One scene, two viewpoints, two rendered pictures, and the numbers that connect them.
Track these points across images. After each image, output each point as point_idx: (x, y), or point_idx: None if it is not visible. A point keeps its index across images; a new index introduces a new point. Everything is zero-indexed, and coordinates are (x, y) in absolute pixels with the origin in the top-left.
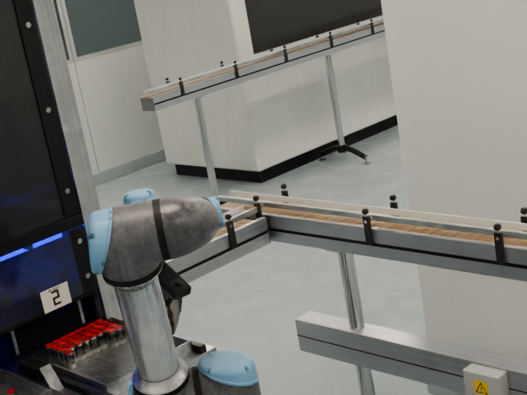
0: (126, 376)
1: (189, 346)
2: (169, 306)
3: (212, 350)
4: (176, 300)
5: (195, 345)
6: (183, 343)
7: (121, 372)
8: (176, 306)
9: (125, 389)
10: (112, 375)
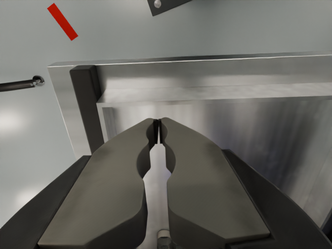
0: (328, 93)
1: (109, 98)
2: (144, 208)
3: (62, 64)
4: (68, 226)
5: (92, 91)
6: (110, 127)
7: (253, 154)
8: (90, 184)
9: (320, 83)
10: (269, 157)
